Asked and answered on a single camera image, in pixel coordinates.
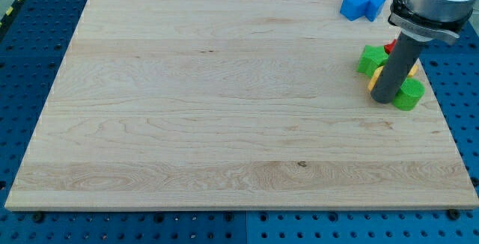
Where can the yellow hexagon block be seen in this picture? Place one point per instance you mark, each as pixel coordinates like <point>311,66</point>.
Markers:
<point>377,72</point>

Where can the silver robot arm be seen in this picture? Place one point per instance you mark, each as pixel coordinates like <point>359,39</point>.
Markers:
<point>431,19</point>

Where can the wooden board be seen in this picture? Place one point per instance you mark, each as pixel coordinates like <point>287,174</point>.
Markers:
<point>231,105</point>

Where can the green star block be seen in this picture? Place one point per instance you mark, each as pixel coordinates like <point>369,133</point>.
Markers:
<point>372,57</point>

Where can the blue cube block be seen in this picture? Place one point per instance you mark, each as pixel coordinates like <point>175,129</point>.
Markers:
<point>353,9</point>

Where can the red block behind rod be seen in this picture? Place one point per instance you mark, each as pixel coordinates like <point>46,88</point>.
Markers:
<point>388,48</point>

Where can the blue triangular block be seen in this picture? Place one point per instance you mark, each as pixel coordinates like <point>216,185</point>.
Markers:
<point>374,8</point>

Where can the green cylinder block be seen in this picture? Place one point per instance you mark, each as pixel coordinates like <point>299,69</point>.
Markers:
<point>410,92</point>

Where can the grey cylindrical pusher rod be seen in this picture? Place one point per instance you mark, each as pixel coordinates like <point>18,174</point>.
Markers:
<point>400,61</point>

